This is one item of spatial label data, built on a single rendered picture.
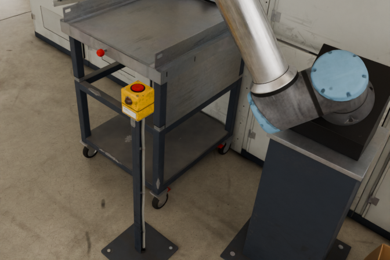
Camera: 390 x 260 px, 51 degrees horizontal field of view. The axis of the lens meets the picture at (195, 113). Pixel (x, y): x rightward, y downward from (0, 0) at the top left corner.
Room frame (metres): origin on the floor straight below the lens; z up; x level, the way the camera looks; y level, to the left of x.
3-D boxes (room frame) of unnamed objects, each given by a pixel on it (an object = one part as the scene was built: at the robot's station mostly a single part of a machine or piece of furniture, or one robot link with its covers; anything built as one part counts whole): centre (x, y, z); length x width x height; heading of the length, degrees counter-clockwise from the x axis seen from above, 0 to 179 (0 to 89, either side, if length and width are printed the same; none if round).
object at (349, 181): (1.18, -0.49, 0.37); 0.32 x 0.30 x 0.73; 57
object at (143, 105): (1.12, 0.20, 0.85); 0.08 x 0.08 x 0.10; 54
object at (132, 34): (1.77, 0.19, 0.82); 0.68 x 0.62 x 0.06; 144
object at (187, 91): (1.77, 0.19, 0.46); 0.64 x 0.58 x 0.66; 144
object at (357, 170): (1.18, -0.49, 0.74); 0.35 x 0.32 x 0.02; 57
